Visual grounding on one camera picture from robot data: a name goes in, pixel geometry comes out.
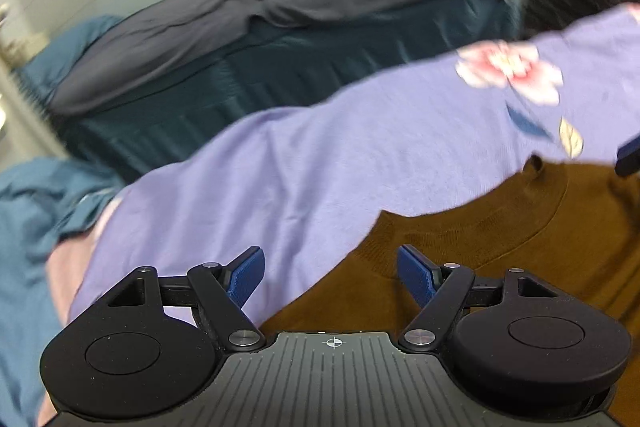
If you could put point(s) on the blue blanket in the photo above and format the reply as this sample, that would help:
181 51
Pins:
35 217

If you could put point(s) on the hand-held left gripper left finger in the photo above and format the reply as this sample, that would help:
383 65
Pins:
247 274

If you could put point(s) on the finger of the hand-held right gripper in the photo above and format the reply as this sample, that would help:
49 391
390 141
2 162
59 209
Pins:
630 159

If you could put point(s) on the purple floral bed sheet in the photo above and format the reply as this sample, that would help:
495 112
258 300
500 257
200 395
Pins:
310 167

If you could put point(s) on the grey cloth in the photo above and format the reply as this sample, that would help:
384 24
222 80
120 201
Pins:
210 17

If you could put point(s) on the dark teal quilt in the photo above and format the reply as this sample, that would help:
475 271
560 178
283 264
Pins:
280 62

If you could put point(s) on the brown knit sweater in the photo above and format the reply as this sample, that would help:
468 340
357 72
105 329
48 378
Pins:
500 227

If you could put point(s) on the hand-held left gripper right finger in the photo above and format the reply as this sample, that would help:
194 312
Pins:
415 274

